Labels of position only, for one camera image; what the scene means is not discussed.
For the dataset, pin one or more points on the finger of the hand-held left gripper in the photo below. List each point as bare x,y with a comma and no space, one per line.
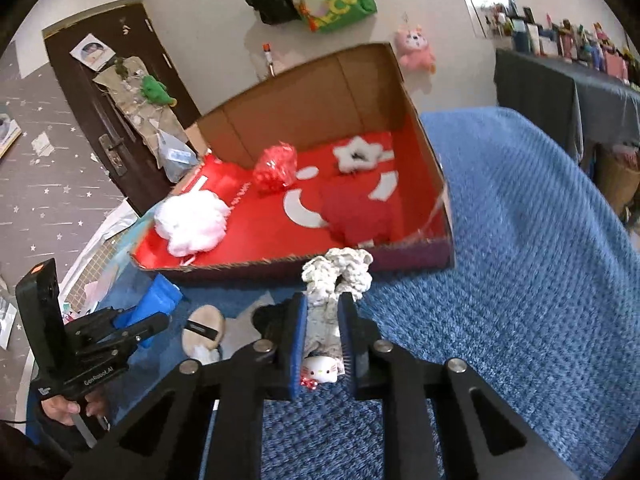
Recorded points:
145,327
95,322

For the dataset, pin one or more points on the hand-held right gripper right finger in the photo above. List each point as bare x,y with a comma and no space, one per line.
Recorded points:
345,340

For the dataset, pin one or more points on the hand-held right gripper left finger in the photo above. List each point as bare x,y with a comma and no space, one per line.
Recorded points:
298,340

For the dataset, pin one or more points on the blue cloth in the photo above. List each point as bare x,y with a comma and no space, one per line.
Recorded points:
160,295

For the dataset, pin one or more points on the black scrunchie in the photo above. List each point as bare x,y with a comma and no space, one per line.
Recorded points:
265,317

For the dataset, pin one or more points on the white paper sachet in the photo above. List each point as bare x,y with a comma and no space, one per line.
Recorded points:
237,332

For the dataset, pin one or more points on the beige powder puff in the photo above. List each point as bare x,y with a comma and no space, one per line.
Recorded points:
207,314

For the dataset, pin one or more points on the white sock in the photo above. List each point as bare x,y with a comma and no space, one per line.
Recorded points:
205,355

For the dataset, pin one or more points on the cream scrunchie with cat charm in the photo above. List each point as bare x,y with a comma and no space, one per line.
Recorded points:
340,265

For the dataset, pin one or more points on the white mesh bath pouf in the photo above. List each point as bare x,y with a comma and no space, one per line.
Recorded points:
190,220

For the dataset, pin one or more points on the red heart plush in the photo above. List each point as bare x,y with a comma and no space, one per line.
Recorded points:
355,215

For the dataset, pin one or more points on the red mesh bath pouf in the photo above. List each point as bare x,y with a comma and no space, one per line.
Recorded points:
272,167

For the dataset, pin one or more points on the white fluffy star hair clip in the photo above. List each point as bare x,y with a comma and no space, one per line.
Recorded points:
372,152

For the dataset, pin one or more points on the cardboard box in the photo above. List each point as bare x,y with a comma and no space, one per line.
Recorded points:
300,100

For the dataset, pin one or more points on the person's left forearm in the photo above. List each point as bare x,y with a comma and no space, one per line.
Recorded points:
25,455

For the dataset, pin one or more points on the person's left hand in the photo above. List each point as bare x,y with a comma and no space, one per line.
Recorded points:
60,407

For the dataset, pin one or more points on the light blue sheet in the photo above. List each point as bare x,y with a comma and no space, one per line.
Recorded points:
135,235

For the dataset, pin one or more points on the white plastic sheet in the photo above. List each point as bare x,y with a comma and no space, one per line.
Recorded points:
115,220

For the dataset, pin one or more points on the blue knitted blanket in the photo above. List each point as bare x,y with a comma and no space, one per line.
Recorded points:
500,260

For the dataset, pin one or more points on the clear plastic bag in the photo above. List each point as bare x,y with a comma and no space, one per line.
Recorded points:
175,155

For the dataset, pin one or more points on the beige hanging door organizer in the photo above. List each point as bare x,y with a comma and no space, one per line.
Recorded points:
130,95

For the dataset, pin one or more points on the green plush toy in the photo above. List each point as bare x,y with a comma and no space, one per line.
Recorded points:
152,89

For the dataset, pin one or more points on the photo on door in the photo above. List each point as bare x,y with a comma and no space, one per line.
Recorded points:
90,52

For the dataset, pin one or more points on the white tube with orange cap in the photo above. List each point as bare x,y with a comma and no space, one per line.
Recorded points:
268,57

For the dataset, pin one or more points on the dark brown door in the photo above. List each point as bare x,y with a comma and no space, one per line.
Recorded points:
135,35

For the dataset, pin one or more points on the pink plush toy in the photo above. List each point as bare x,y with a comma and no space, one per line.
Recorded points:
415,47

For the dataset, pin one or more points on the wicker basket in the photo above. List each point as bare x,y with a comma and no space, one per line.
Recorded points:
617,180

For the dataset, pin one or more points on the table with grey cloth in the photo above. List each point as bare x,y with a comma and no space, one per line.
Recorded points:
540,85

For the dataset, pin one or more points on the round pink charm with tassel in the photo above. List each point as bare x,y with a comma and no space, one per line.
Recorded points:
307,15

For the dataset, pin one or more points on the row of cosmetic bottles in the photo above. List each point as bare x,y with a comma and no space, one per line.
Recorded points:
565,40

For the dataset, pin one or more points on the white paper on wall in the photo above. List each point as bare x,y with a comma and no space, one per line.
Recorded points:
42,142

